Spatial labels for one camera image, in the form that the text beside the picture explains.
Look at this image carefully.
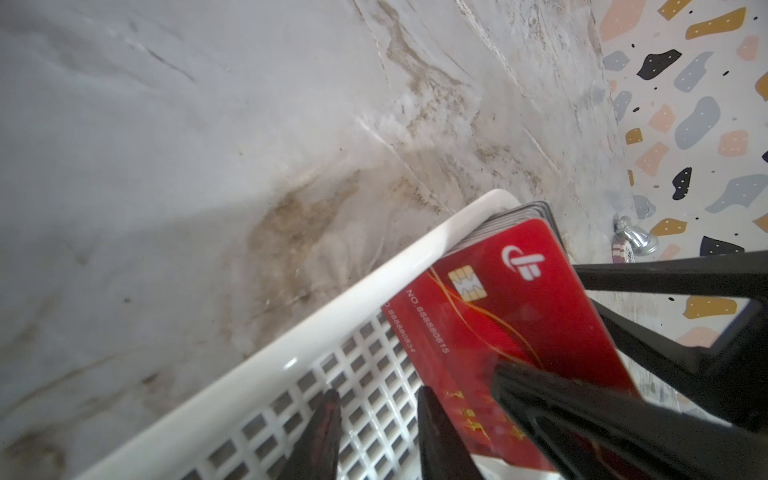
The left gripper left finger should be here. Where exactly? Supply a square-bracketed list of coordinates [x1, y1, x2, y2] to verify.
[278, 389, 342, 480]

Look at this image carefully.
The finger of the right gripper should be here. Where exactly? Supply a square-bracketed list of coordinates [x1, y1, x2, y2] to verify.
[491, 362, 767, 479]
[575, 251, 767, 432]

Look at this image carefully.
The white plastic mesh basket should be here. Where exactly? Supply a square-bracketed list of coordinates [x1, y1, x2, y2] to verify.
[86, 189, 518, 479]

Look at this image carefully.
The red VIP credit card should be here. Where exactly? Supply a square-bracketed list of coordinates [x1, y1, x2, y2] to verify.
[383, 218, 637, 471]

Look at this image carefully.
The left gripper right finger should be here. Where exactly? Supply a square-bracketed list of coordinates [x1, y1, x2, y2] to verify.
[417, 385, 483, 480]

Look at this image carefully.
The stack of red cards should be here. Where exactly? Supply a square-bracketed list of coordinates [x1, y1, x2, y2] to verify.
[444, 201, 565, 257]

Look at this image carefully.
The small silver metal object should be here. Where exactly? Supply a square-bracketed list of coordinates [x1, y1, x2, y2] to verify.
[611, 216, 659, 264]

